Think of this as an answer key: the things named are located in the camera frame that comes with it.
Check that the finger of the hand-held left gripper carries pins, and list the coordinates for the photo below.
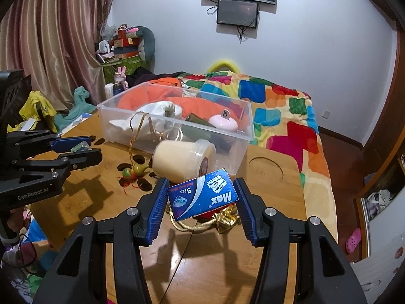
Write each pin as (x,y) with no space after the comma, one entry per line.
(68,143)
(82,159)

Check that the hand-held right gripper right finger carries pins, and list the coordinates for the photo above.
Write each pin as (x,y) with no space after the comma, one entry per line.
(250,215)

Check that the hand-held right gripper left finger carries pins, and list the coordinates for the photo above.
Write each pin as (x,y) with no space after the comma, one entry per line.
(156,215)

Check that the small green round packet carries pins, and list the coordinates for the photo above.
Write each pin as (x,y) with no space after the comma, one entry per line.
(79,147)

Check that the small blue cardboard box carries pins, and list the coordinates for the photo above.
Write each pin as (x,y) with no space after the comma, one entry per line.
(202,196)

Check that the clear plastic storage box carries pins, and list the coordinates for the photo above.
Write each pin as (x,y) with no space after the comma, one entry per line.
(243,152)

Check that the green spray bottle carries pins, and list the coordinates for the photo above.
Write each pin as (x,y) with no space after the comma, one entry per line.
(202,133)

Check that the pink round case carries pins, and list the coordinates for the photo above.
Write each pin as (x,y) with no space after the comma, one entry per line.
(221,122)

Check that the wooden desktop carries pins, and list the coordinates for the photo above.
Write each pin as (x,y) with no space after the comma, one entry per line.
(278,196)

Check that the person's left hand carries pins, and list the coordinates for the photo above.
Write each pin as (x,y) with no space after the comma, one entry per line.
(17,221)

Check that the red and gold cloth bag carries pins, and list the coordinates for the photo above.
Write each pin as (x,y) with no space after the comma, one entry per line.
(226,220)

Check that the yellow garment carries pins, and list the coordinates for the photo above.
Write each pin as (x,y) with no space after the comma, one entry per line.
(38,107)

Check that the teal dinosaur toy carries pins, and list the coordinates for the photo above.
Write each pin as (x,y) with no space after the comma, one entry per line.
(80,95)

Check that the cream plastic jar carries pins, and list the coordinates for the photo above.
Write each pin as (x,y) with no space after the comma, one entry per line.
(174,158)

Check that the colourful cloth pile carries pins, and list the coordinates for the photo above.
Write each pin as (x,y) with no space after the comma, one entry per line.
(31,259)

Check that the pink rabbit toy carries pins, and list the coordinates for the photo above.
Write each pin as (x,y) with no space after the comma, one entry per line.
(120,74)

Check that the orange cloth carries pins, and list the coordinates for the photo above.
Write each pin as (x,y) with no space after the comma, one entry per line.
(142,96)

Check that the black cloth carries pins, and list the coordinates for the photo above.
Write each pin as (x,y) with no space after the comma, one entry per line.
(142,77)

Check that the green storage box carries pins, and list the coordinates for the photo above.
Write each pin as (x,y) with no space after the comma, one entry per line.
(126,61)

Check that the small white fan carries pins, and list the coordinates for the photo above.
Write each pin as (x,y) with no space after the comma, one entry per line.
(102,47)

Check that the colourful patchwork blanket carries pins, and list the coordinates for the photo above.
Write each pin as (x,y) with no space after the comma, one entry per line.
(284,117)

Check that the pink slipper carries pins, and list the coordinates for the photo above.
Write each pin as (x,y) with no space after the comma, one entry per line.
(352,239)

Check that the striped pink curtain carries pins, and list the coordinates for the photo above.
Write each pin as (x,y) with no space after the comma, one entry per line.
(57,38)

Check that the red patchwork box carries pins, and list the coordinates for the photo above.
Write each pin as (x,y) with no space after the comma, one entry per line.
(125,42)

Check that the grey plush cushion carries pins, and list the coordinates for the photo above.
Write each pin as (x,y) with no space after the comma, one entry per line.
(148,42)

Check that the white suitcase with stickers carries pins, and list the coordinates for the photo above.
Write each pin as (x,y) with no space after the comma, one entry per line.
(379,275)

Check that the wooden wardrobe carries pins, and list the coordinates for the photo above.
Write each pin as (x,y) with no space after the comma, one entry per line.
(379,152)

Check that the white wall outlet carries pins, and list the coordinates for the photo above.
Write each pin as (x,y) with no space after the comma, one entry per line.
(326,114)

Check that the small black wall monitor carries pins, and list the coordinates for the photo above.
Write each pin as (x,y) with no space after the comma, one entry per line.
(237,11)

